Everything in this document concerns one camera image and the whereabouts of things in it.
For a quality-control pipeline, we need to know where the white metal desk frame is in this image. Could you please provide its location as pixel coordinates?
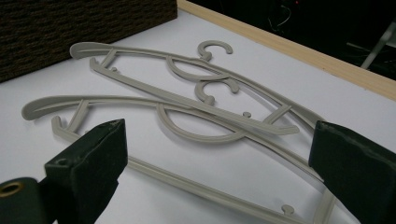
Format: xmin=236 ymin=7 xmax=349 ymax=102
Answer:
xmin=361 ymin=21 xmax=396 ymax=70

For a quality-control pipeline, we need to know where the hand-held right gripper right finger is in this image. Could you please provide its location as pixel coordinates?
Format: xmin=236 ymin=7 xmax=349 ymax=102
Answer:
xmin=307 ymin=120 xmax=396 ymax=224

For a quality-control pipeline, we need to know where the light wooden table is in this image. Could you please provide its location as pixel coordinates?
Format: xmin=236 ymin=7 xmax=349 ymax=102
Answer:
xmin=177 ymin=0 xmax=396 ymax=102

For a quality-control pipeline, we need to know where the beige plastic hanger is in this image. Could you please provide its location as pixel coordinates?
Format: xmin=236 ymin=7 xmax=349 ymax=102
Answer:
xmin=21 ymin=78 xmax=339 ymax=224
xmin=68 ymin=39 xmax=326 ymax=136

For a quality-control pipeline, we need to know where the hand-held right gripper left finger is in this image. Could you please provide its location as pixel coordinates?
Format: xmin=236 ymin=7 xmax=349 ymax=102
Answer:
xmin=40 ymin=118 xmax=129 ymax=224

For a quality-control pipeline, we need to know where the brown wicker basket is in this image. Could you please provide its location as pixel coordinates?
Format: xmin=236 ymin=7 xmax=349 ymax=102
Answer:
xmin=0 ymin=0 xmax=178 ymax=83

